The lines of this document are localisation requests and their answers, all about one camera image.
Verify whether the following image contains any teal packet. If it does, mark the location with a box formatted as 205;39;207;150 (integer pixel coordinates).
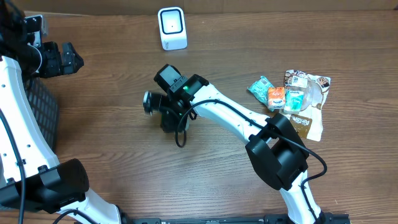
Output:
248;76;274;112

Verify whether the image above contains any orange snack packet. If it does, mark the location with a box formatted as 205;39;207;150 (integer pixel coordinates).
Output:
267;87;286;110

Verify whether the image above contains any green white small box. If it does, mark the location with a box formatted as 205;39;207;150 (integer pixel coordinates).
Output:
284;90;304;114

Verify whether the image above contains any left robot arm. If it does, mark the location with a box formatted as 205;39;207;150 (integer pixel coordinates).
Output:
1;1;130;223

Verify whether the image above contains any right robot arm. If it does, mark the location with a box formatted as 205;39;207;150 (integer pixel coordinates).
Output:
144;64;325;223

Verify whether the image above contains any white barcode scanner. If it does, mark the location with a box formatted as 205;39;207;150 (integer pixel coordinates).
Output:
157;7;188;51

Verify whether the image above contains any grey plastic mesh basket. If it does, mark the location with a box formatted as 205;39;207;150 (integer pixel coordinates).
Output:
24;78;59;152

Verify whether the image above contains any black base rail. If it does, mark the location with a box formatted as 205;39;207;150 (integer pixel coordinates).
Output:
127;213;351;224

